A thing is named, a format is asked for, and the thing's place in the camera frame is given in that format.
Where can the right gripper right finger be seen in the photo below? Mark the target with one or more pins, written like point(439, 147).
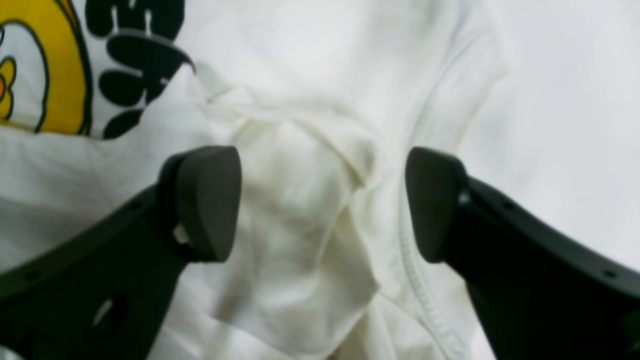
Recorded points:
point(538, 294)

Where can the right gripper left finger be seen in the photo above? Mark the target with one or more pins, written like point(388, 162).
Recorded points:
point(104, 294)

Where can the white t-shirt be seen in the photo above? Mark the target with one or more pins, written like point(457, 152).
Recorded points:
point(323, 100)

